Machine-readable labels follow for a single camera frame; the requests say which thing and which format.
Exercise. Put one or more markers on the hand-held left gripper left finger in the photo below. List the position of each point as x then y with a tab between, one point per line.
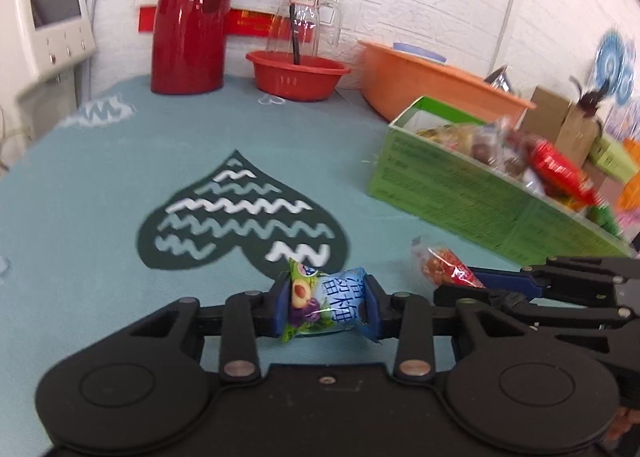
282	307

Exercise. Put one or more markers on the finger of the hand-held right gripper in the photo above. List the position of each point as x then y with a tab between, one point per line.
575	323
505	280

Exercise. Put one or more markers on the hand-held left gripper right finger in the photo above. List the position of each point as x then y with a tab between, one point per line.
374	309

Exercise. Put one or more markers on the small blue green candy packet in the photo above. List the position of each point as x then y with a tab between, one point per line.
325	299

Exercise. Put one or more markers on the small red clear candy packet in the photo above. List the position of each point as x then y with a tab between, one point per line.
445	264

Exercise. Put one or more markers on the green cardboard box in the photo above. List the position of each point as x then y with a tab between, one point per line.
450	187

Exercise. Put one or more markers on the large red snack packet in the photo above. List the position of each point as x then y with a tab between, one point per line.
555	164

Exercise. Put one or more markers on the clear dried fruit packet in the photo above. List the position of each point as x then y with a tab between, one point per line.
495	149

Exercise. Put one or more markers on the brown cardboard box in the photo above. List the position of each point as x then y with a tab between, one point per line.
555	127

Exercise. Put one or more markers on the green lidded box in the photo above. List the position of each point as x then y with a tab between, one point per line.
610	157

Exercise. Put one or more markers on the dark purple plant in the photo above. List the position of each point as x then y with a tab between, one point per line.
590	99

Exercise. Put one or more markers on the silver foil bag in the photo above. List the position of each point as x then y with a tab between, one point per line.
500	79

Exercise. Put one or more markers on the orange plastic basin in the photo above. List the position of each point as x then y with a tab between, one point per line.
430	82

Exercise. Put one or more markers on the red plastic basin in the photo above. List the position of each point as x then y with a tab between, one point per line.
297	79

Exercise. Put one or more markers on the teal printed tablecloth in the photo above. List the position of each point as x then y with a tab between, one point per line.
100	162

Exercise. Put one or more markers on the blue round paper fan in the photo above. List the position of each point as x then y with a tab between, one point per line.
631	77
612	59

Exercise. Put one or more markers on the blue plate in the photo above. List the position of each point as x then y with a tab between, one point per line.
420	51

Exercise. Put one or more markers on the black stirring stick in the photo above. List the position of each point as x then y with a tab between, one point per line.
294	22

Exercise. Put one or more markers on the glass pitcher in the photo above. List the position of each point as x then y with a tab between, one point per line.
312	22

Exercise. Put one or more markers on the red thermos jug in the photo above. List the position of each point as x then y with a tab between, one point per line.
190	27

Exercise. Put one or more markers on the white machine with screen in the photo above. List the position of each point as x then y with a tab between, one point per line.
45	37

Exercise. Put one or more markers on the white wall pipe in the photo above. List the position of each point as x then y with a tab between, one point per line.
510	7

